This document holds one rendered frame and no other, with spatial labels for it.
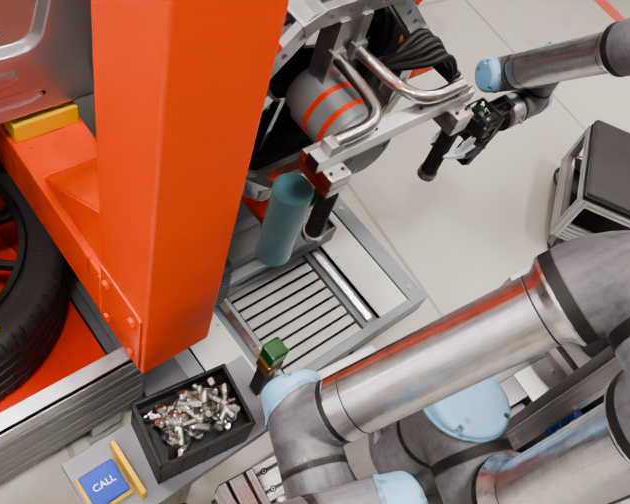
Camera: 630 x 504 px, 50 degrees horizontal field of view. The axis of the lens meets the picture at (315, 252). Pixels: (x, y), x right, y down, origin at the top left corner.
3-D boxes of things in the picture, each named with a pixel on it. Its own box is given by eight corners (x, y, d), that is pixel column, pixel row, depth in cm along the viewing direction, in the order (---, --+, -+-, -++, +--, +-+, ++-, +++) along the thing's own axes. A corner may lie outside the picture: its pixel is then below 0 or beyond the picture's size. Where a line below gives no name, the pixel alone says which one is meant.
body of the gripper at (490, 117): (464, 104, 147) (499, 87, 153) (449, 131, 154) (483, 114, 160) (489, 128, 145) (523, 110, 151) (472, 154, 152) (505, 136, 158)
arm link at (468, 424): (454, 383, 107) (493, 347, 96) (489, 467, 101) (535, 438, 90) (387, 399, 103) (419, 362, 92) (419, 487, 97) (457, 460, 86)
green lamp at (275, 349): (274, 343, 137) (278, 334, 133) (286, 359, 135) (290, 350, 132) (258, 353, 135) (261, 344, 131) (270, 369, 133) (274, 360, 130)
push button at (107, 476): (111, 460, 133) (111, 457, 131) (130, 491, 131) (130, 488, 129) (78, 481, 129) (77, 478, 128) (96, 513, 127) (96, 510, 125)
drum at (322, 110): (323, 99, 155) (339, 51, 144) (383, 163, 149) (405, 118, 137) (274, 118, 148) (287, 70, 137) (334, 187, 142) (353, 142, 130)
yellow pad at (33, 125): (48, 80, 152) (46, 63, 148) (79, 122, 148) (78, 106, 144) (-15, 99, 145) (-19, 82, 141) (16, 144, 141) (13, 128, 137)
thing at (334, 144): (336, 59, 133) (351, 15, 125) (399, 126, 127) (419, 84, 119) (264, 86, 125) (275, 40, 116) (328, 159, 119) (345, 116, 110)
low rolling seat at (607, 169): (549, 172, 277) (596, 114, 249) (630, 207, 277) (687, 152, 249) (535, 250, 252) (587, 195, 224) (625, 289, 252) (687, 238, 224)
